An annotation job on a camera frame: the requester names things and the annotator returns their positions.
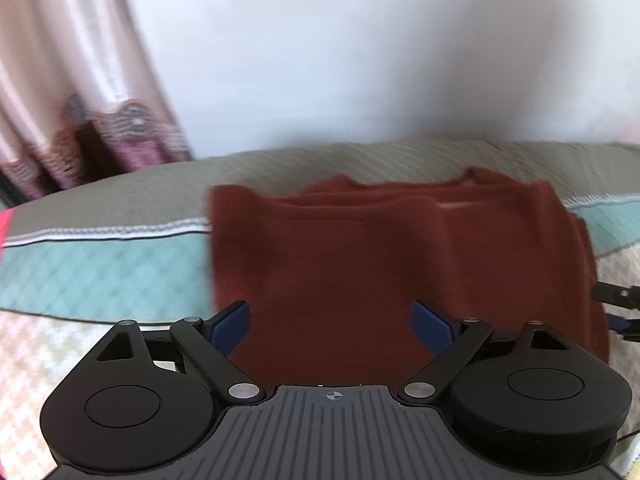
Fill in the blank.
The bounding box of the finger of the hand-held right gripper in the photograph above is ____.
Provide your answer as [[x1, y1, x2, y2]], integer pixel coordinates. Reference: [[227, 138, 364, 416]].
[[591, 281, 640, 312], [606, 312, 640, 346]]

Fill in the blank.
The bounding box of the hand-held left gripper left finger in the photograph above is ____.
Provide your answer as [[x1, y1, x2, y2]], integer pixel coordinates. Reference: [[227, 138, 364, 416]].
[[92, 301, 267, 405]]

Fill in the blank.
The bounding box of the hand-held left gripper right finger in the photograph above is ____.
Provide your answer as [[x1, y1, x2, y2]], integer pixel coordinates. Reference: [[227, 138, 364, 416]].
[[397, 300, 573, 405]]

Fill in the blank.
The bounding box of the patterned bed quilt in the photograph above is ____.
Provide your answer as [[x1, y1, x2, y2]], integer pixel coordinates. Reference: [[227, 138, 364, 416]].
[[0, 139, 640, 480]]

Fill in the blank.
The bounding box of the dark red long-sleeved sweater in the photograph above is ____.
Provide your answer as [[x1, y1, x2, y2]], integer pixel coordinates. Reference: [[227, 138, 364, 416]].
[[207, 166, 612, 390]]

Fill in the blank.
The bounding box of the pink lace-trimmed curtain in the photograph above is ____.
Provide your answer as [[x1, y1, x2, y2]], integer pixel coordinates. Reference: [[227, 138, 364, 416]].
[[0, 0, 197, 202]]

